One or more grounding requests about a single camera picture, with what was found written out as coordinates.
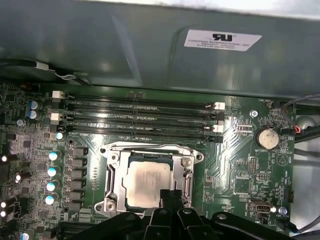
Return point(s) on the green motherboard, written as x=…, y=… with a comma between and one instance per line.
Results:
x=237, y=175

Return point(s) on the metal socket cover frame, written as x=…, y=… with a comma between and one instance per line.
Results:
x=120, y=180

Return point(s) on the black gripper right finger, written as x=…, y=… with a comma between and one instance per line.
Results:
x=195, y=225

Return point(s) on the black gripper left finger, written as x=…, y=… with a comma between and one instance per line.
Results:
x=157, y=225

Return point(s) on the white certification sticker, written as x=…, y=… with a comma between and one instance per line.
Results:
x=222, y=41

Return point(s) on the black open PC case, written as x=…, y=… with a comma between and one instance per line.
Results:
x=100, y=50

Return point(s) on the silver coin battery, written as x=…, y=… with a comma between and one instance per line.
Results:
x=268, y=138

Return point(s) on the RAM slot white clips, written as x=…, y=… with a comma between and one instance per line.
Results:
x=137, y=122
x=137, y=100

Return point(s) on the silver CPU chip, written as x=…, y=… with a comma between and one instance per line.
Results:
x=147, y=182

